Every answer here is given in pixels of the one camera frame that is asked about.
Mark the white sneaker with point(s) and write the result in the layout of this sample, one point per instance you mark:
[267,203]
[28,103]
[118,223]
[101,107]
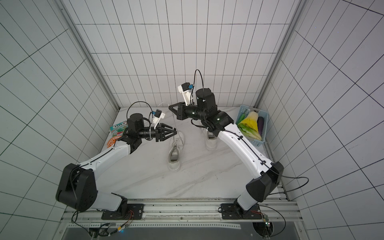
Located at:
[177,143]
[210,141]

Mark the aluminium mounting rail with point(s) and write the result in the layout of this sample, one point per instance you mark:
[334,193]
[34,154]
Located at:
[188,213]

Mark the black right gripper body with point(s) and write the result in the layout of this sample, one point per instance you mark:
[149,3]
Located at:
[181,111]

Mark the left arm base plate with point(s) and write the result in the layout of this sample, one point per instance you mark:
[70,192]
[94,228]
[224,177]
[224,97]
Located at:
[125,212]

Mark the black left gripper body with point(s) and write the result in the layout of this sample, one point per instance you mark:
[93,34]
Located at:
[157,134]

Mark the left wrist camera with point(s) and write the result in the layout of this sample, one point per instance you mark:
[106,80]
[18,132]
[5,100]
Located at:
[158,115]

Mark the orange patterned bowl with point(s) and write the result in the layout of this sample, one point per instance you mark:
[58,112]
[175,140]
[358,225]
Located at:
[111,142]

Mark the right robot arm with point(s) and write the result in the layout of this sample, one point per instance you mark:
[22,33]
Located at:
[266,174]

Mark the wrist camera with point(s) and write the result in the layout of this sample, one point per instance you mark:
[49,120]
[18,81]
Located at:
[186,90]
[158,115]

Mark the green lettuce toy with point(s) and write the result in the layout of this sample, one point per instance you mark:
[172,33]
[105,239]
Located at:
[249,132]

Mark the green snack packet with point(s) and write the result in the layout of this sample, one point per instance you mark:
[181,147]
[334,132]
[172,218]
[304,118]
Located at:
[119,128]

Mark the light blue plastic basket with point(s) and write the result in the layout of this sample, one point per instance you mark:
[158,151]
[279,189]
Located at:
[261,113]

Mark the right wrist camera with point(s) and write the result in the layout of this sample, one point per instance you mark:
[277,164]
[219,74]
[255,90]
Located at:
[186,90]

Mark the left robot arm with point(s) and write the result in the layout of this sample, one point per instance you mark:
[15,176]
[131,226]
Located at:
[78,189]

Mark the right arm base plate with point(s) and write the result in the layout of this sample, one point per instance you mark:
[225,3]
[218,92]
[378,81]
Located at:
[235,212]

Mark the purple eggplant toy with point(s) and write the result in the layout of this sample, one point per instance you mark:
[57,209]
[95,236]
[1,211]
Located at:
[261,122]

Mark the green chili pepper toy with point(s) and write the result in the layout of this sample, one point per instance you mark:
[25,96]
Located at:
[242,116]

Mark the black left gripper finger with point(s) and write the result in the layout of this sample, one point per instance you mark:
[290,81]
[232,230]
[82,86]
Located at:
[166,135]
[166,129]

